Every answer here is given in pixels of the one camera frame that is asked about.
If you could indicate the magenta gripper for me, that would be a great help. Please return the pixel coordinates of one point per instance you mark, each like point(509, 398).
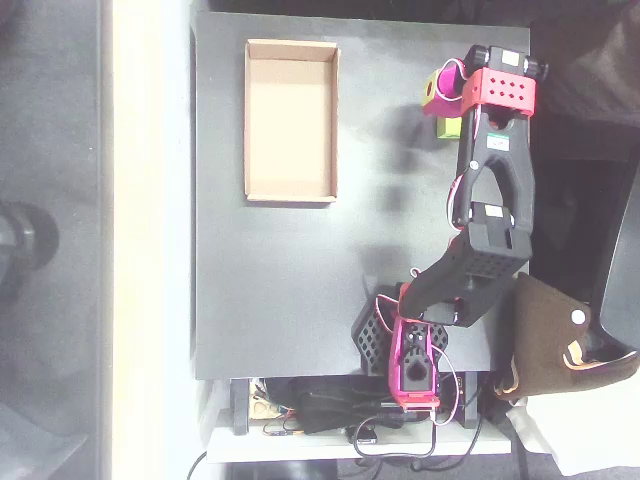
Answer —
point(446, 84)

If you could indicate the green cube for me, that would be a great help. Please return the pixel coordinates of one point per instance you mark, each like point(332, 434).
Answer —
point(448, 129)

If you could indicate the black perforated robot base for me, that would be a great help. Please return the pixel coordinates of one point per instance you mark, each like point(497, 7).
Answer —
point(370, 340)

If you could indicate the black red magenta robot arm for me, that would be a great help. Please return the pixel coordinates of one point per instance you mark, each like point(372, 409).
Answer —
point(500, 145)

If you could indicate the shallow cardboard box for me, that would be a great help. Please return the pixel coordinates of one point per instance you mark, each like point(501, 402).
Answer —
point(290, 125)

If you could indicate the black power adapter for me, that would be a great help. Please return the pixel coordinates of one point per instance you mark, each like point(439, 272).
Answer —
point(325, 407)

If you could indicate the small black plug box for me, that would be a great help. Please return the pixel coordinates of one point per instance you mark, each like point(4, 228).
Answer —
point(365, 435)

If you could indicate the small wooden circuit board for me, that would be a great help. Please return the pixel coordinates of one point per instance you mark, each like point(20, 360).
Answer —
point(262, 407)

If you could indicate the white cloth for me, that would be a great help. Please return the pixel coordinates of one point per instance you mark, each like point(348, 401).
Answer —
point(575, 435)

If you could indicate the white shelf board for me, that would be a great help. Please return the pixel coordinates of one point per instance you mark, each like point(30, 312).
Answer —
point(300, 445)

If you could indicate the black round stand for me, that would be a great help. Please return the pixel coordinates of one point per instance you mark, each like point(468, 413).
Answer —
point(25, 245)

